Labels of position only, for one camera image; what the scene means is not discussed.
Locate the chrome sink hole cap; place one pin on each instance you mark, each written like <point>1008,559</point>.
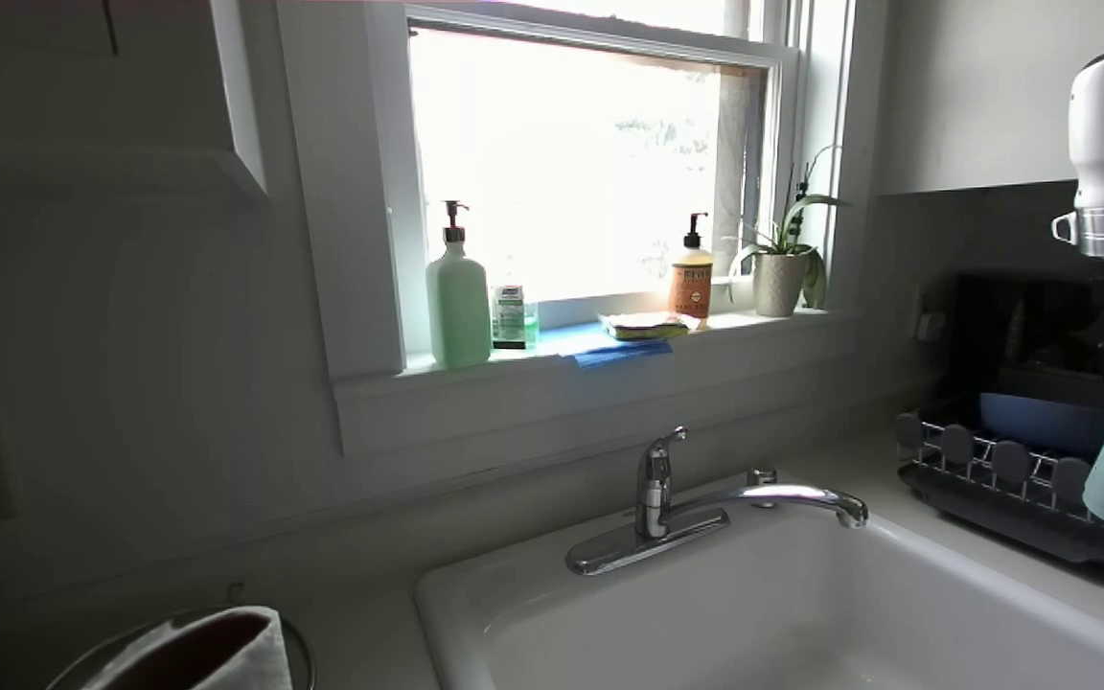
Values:
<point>761,471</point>

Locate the white enamel sink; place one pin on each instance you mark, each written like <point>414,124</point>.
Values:
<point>768,613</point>

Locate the blue bowl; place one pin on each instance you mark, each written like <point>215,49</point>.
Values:
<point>1043,423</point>

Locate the black pegged drying tray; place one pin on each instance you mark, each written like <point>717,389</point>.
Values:
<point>1012,490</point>

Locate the white plant pot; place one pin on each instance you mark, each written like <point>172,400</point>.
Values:
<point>781,285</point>

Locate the green orchid plant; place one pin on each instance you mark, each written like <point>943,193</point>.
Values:
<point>802,210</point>

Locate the amber soap pump bottle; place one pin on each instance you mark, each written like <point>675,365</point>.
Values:
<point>690,285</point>

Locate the chrome faucet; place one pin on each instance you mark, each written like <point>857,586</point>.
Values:
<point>655,509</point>

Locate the yellow green sponge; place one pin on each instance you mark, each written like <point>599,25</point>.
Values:
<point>649,328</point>

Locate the blue cloth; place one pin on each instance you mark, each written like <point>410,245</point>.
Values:
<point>592,347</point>

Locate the white framed window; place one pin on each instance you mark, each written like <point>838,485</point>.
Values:
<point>576,164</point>

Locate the small glass jar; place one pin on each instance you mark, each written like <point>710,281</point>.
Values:
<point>510,320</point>

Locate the green soap pump bottle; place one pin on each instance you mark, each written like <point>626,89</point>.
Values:
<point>461,308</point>

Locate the white wall cabinet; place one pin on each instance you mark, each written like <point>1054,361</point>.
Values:
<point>999,89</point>
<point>79,89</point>

